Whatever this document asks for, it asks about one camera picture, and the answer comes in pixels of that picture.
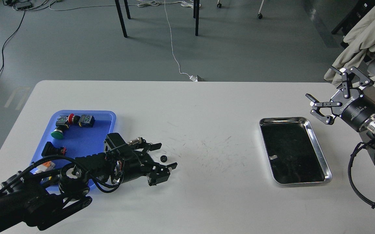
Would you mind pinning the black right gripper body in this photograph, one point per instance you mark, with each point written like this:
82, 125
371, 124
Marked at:
355, 110

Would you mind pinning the black table leg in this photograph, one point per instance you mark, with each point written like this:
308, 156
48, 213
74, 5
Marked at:
120, 15
196, 9

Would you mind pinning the black table leg right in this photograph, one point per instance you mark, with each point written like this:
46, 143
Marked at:
196, 9

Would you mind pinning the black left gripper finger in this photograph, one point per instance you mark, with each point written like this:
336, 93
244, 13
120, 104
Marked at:
160, 173
146, 147

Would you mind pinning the silver metal tray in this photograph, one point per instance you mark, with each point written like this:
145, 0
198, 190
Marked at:
293, 151

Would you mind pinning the red push button switch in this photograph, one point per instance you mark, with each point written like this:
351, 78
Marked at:
64, 120

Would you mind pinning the small black gear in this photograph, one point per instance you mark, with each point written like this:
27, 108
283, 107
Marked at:
163, 158

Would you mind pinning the beige jacket on chair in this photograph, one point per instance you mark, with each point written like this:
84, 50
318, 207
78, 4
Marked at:
359, 39

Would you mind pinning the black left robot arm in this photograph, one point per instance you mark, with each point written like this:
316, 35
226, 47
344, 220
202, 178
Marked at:
56, 187

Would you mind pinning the black red switch part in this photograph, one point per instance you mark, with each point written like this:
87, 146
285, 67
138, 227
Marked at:
49, 149

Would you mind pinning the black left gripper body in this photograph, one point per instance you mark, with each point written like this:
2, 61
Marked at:
130, 159

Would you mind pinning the blue plastic tray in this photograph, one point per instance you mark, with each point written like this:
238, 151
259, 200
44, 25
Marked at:
79, 141

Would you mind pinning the black table leg left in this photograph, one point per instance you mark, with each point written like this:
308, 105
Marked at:
120, 15

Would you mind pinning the orange grey contact block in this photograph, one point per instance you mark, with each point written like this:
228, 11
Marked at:
45, 167

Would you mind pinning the green push button switch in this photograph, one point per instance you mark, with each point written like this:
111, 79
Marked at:
58, 132

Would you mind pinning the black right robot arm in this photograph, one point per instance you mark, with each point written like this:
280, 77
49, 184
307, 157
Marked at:
323, 112

